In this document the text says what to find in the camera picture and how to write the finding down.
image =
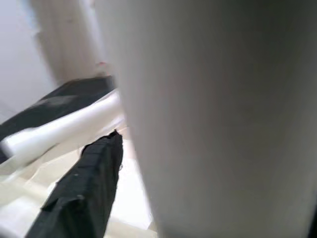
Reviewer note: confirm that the white plastic children table top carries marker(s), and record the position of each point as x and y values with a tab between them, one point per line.
133	178

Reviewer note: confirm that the clear tape strip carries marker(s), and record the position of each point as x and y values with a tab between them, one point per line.
57	100

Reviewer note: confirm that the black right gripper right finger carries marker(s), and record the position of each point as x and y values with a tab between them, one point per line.
314	228

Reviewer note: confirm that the white plastic table leg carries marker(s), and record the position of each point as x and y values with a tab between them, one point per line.
62	129
210	111

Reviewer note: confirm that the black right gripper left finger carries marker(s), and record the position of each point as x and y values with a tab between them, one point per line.
81	193

